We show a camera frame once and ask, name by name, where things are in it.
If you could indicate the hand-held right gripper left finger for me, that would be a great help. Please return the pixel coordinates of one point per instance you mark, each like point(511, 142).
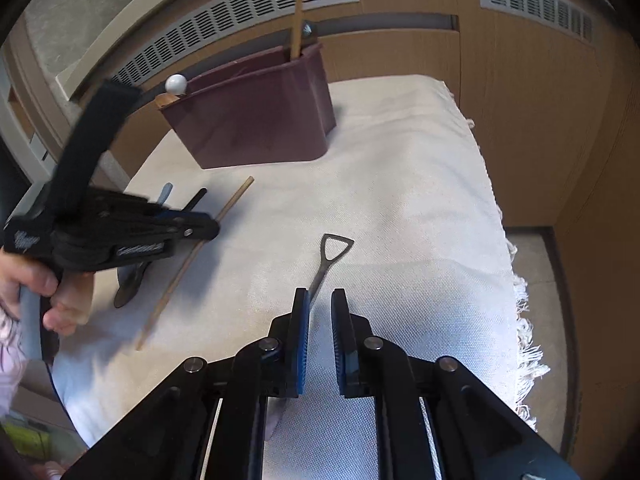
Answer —
point(300, 340)

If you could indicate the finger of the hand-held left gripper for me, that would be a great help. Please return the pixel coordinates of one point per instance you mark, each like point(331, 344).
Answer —
point(180, 217)
point(195, 232)

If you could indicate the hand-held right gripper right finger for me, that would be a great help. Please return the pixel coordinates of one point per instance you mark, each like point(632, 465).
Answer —
point(340, 345)

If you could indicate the black spoon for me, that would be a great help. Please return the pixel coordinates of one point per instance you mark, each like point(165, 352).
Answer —
point(198, 197)

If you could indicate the grey silicone spoon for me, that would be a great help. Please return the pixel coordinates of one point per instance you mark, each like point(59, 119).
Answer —
point(165, 194)

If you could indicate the wooden chopstick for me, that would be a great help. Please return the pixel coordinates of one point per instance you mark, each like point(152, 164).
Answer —
point(235, 201)
point(298, 10)

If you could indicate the metal shovel-shaped spoon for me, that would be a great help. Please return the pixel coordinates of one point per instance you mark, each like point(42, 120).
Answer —
point(320, 274)

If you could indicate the wooden spoon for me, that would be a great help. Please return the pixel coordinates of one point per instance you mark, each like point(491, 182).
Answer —
point(164, 102)

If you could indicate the brown plastic utensil holder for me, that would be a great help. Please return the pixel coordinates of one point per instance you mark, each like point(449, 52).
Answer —
point(250, 120)

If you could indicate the white ball-tipped utensil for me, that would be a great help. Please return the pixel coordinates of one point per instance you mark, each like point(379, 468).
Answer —
point(176, 84)

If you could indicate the person's left hand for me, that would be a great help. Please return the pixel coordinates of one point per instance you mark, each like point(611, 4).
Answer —
point(30, 272)

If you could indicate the white shelf unit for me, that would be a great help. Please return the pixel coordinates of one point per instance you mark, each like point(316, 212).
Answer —
point(30, 150)

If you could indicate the beige stone countertop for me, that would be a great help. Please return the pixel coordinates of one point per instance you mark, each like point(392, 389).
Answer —
point(67, 84)

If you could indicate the cream woven table cloth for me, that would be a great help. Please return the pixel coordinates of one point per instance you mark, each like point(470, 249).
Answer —
point(400, 210)

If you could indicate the long grey vent grille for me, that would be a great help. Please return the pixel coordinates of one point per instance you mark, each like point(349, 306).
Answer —
point(225, 10)

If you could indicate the yellow-green bag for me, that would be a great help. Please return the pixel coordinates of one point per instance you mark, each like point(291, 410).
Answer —
point(22, 437)

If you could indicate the short grey vent grille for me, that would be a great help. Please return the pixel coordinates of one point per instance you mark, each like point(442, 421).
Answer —
point(535, 2)

